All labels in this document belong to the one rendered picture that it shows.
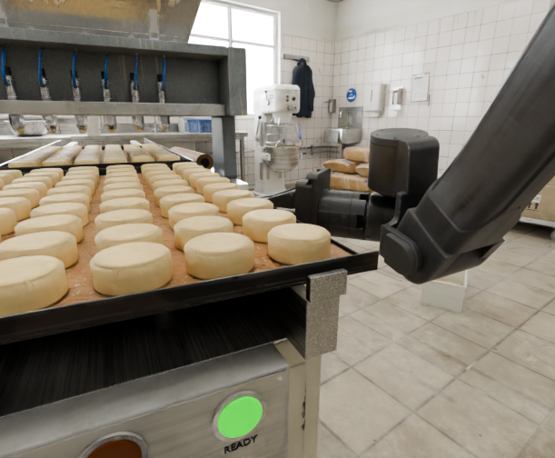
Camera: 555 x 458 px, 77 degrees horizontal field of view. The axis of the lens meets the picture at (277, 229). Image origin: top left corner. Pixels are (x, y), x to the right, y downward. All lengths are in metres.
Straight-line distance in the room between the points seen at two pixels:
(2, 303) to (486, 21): 4.61
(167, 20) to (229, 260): 0.83
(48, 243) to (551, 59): 0.34
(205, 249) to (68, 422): 0.13
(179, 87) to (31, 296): 0.83
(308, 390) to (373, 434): 1.07
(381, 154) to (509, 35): 4.18
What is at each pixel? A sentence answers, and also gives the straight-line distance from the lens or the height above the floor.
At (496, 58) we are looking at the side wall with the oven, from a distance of 4.53.
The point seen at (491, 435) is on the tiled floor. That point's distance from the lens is 1.54.
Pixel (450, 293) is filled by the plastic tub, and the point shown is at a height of 0.10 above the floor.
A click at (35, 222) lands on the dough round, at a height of 0.92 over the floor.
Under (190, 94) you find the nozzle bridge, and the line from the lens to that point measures 1.02.
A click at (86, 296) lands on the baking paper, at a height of 0.90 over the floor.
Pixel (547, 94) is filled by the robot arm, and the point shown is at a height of 1.02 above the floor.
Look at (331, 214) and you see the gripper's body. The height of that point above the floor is 0.90.
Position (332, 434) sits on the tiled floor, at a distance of 1.38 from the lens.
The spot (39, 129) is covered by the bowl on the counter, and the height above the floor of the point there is 0.94.
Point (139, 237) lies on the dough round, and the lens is 0.28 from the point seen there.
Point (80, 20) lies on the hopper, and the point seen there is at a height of 1.22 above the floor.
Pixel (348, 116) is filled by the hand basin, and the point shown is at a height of 1.06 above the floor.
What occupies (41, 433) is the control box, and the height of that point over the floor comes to 0.84.
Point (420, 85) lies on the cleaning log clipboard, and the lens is 4.89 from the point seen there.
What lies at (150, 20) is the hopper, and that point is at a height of 1.23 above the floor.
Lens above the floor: 1.01
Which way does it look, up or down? 17 degrees down
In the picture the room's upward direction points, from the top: straight up
